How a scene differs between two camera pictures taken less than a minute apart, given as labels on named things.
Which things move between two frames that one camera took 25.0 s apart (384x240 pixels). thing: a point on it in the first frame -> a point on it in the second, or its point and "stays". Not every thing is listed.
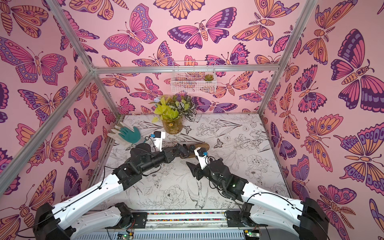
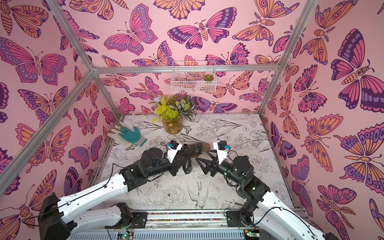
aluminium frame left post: x=12 y=169 stays
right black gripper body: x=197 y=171 -> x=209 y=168
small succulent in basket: x=208 y=77 stays
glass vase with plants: x=171 y=109 stays
